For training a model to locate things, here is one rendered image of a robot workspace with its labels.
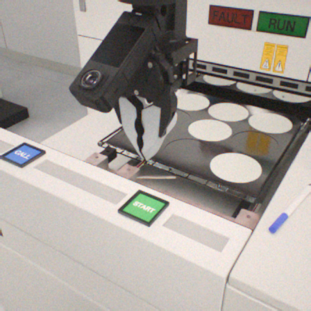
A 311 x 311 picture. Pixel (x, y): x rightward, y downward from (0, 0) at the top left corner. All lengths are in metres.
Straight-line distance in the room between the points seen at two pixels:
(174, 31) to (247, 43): 0.57
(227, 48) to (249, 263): 0.66
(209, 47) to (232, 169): 0.42
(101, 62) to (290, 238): 0.33
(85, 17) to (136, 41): 0.89
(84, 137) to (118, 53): 0.63
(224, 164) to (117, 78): 0.43
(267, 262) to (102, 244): 0.24
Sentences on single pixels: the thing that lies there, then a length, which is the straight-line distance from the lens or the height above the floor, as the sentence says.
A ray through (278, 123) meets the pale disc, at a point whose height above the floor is 0.90.
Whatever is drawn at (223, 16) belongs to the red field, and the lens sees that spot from 1.00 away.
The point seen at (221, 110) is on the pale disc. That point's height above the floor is 0.90.
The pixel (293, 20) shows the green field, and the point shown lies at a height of 1.11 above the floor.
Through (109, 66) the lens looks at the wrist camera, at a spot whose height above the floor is 1.20.
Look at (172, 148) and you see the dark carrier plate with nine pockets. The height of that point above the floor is 0.90.
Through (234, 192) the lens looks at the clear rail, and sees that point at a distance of 0.68.
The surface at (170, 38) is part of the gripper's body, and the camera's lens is 0.44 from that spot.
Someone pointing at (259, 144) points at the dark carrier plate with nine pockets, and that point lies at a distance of 0.83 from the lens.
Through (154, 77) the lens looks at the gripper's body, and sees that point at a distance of 0.41.
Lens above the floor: 1.33
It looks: 34 degrees down
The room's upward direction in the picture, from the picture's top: straight up
